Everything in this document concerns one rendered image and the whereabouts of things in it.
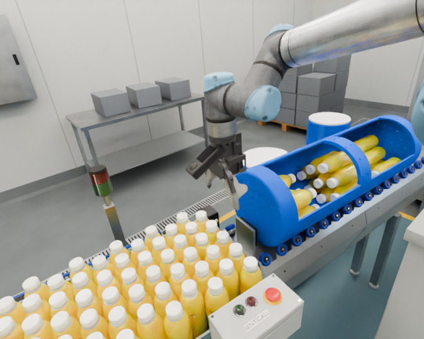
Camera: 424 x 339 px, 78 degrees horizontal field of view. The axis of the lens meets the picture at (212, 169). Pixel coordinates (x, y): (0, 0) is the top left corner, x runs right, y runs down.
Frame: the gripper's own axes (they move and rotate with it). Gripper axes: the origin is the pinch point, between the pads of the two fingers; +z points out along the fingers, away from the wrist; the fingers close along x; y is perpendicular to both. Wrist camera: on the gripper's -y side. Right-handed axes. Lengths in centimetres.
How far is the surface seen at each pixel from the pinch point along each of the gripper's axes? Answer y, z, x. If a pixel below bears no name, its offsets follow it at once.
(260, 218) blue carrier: 15.1, 14.1, -1.0
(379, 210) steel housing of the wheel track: 79, 35, -11
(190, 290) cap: -18.7, 13.2, -12.2
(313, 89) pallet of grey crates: 300, 45, 203
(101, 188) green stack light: -27.5, 2.2, 35.6
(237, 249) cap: -0.5, 13.2, -8.0
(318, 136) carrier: 118, 28, 54
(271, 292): -4.0, 10.4, -25.9
